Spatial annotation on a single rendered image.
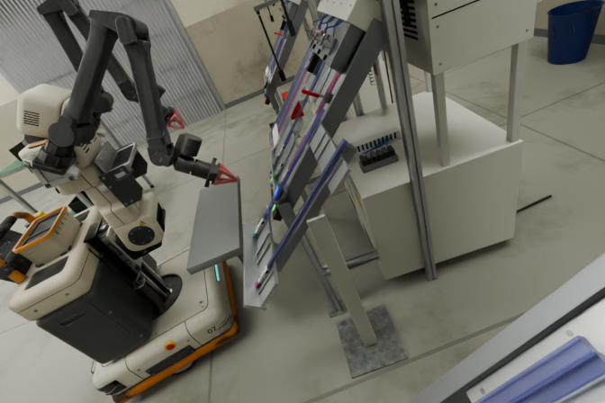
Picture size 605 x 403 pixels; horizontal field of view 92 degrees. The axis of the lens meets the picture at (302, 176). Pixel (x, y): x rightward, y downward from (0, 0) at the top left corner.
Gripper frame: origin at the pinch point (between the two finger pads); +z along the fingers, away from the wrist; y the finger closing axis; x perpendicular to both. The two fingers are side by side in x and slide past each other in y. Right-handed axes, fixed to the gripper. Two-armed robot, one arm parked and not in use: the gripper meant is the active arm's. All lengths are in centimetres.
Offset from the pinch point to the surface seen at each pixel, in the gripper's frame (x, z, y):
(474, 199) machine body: -27, 95, -1
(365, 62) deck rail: -53, 22, 0
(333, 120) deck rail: -33.5, 21.8, -0.3
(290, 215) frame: 5.0, 23.6, -4.4
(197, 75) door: 87, -49, 397
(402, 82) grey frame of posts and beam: -53, 34, -4
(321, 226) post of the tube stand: -8.8, 25.1, -24.5
